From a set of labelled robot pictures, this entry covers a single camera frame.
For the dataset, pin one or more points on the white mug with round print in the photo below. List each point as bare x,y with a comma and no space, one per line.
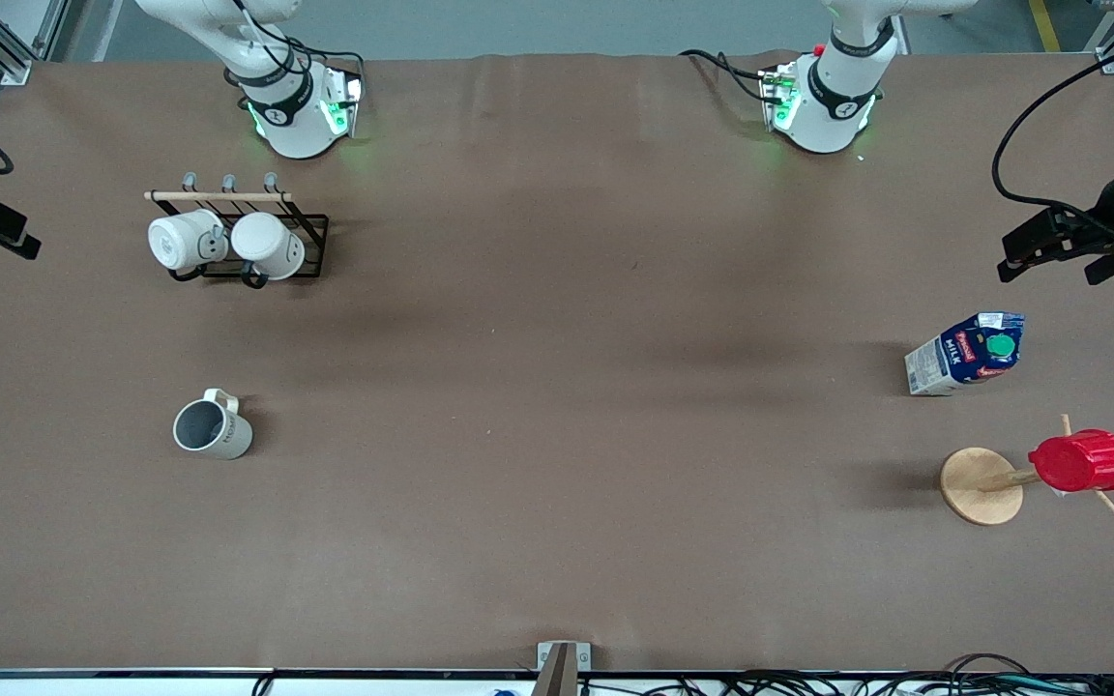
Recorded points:
175,242

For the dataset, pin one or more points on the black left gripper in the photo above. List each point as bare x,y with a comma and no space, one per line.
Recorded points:
1109,216

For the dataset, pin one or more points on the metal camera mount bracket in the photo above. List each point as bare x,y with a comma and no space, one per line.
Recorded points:
562,662

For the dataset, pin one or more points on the grey mug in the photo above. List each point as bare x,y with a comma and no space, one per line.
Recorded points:
219,433

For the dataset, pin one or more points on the red ribbed plastic cup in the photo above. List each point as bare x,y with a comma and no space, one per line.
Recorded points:
1084,462

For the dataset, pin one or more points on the plain white mug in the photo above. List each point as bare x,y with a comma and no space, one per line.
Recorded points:
269,244

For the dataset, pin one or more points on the blue milk carton green cap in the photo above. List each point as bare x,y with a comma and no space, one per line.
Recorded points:
953,362

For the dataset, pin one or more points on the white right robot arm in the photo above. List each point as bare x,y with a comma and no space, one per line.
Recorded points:
296,126

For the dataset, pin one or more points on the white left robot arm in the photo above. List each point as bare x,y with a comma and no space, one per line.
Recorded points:
828,116

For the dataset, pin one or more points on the wooden mug tree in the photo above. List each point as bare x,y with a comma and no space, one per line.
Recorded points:
978,483

